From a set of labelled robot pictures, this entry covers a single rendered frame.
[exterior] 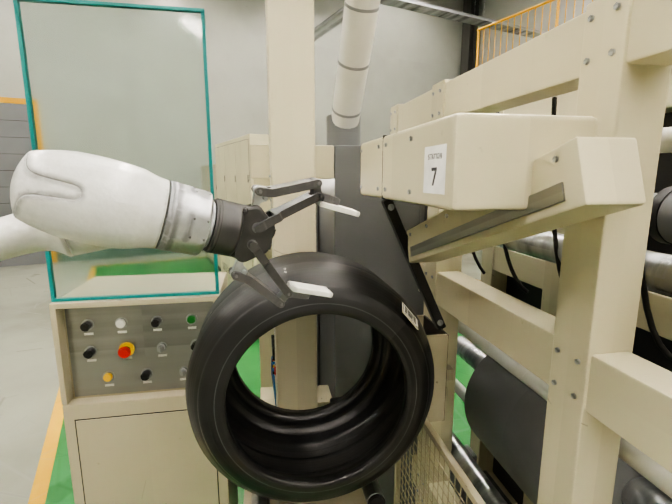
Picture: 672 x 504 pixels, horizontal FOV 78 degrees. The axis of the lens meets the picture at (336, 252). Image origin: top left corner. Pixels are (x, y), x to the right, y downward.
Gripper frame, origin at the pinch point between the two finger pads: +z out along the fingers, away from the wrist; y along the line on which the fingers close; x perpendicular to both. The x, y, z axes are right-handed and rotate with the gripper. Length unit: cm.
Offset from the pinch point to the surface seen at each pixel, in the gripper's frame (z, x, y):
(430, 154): 13.6, 3.1, 19.7
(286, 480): 15, 14, -58
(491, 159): 17.2, -7.1, 21.1
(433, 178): 14.2, 0.9, 15.9
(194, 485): 16, 75, -117
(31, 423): -50, 243, -217
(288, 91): 5, 62, 29
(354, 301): 17.7, 16.3, -13.4
